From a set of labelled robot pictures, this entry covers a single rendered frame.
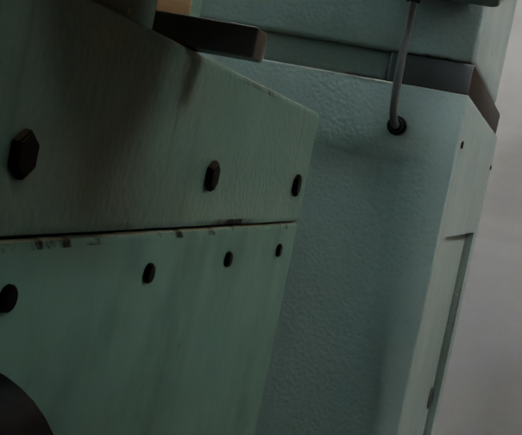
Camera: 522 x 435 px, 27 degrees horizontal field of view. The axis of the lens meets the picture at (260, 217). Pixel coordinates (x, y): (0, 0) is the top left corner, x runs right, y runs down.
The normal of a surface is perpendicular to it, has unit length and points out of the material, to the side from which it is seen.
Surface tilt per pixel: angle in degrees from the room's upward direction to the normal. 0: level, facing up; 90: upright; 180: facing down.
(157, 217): 90
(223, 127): 90
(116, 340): 90
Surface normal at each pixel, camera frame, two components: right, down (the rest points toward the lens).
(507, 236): -0.26, 0.00
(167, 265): 0.96, 0.20
